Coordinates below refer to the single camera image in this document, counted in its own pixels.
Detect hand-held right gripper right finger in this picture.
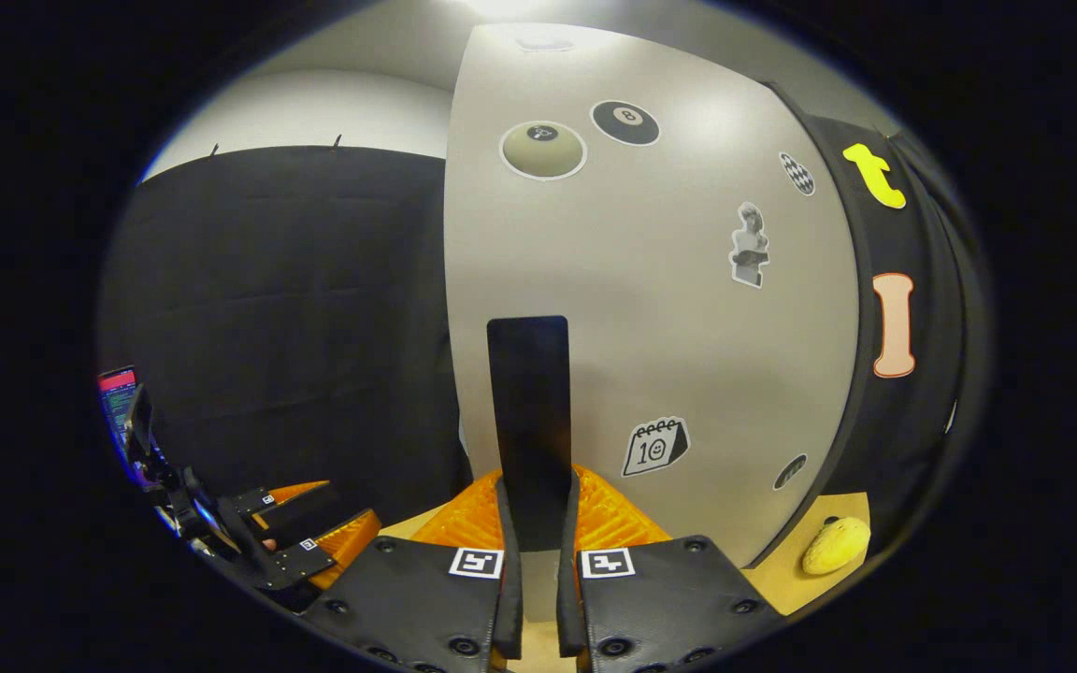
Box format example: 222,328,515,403
554,465,787,673

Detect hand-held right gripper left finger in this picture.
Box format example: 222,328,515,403
300,467,525,673

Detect black door handle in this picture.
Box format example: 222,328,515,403
487,316,572,552

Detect light grey cabinet door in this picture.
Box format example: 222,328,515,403
443,23,862,623

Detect smartphone with lit screen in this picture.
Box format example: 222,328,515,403
97,366,142,459

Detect black backdrop cloth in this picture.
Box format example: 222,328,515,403
99,112,993,562

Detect pale yellow lumpy object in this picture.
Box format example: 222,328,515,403
801,516,873,577

